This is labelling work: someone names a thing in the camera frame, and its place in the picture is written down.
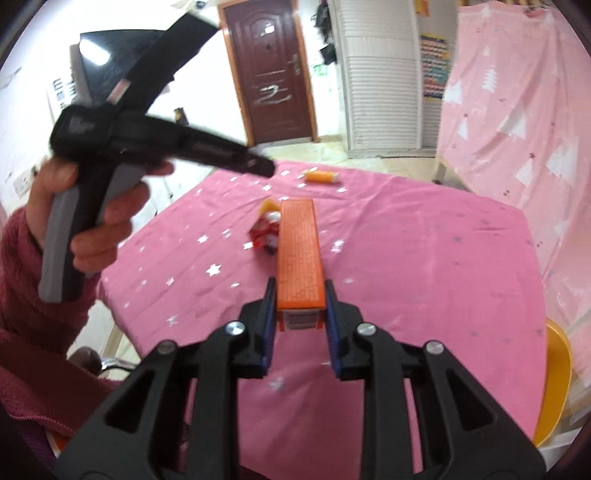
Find orange capsule bottle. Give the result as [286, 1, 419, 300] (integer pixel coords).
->
[304, 169, 341, 184]

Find pink tree-print bed cover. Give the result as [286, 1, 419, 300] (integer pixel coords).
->
[435, 0, 591, 333]

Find colourful wall poster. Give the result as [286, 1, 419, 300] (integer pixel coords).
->
[420, 34, 451, 100]

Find person's red sleeve forearm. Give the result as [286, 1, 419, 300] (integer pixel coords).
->
[0, 204, 122, 462]

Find person's left hand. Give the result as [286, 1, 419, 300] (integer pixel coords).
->
[25, 156, 175, 274]

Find white louvered wardrobe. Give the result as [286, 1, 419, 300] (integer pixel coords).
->
[329, 0, 436, 157]

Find red snack wrapper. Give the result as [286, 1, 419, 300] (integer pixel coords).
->
[249, 198, 280, 255]

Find yellow plastic trash bin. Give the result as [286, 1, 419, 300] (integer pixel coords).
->
[533, 319, 573, 447]

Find long orange box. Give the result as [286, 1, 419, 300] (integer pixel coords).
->
[276, 199, 327, 331]

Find dark red door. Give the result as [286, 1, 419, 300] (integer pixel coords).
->
[217, 1, 318, 146]

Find black bags on wall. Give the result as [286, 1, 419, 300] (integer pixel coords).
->
[314, 0, 338, 65]

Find black wall television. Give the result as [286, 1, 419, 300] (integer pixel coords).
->
[70, 29, 162, 105]

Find pink star tablecloth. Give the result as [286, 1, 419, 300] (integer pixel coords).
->
[97, 159, 549, 480]

